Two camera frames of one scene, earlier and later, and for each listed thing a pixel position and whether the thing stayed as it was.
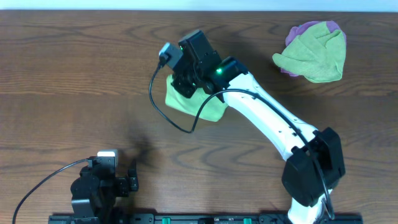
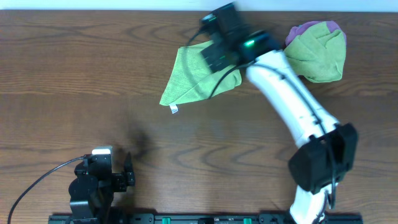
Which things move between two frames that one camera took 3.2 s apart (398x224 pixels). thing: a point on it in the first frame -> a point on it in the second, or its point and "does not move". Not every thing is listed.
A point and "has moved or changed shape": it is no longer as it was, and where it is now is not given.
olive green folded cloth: [318, 55] does not move
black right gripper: [178, 84] -> [213, 58]
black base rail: [204, 218] does not move
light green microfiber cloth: [212, 111] has moved or changed shape
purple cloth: [297, 31] does not move
